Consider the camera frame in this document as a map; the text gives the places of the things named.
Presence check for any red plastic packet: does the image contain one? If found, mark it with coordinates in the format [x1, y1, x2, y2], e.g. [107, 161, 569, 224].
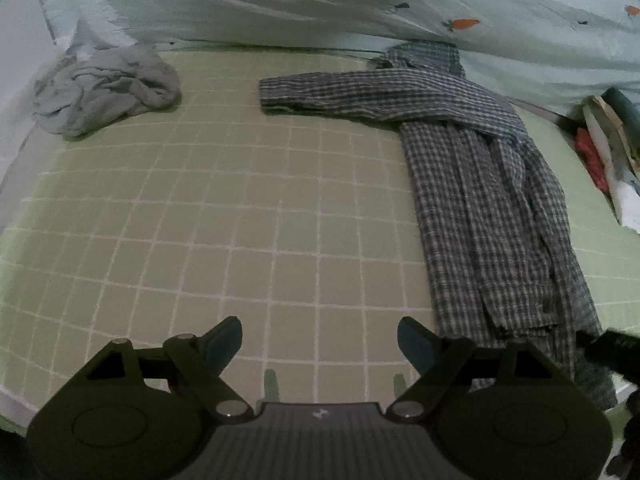
[574, 127, 612, 193]

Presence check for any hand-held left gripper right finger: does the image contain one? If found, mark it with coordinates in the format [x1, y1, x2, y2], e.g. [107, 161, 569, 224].
[386, 316, 561, 418]

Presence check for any blue plaid shirt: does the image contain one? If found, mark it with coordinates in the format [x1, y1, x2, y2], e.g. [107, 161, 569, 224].
[259, 41, 619, 411]

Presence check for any pile of colourful items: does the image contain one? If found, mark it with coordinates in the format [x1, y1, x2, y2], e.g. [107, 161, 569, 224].
[582, 95, 640, 233]

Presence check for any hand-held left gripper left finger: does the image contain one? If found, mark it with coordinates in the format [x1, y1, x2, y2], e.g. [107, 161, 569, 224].
[85, 316, 251, 421]

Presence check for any carrot print pale quilt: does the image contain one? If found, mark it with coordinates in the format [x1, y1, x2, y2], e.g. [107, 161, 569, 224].
[32, 0, 640, 121]

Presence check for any green grid bed mat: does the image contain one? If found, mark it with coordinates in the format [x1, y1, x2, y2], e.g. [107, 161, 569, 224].
[0, 45, 640, 436]

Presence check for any grey crumpled garment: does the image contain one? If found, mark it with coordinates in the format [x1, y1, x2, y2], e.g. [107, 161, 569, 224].
[31, 44, 182, 139]

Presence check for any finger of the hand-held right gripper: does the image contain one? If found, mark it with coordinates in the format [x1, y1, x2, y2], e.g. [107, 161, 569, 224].
[575, 328, 640, 386]

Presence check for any dark green bag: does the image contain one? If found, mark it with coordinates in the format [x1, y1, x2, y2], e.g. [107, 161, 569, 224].
[602, 87, 640, 133]

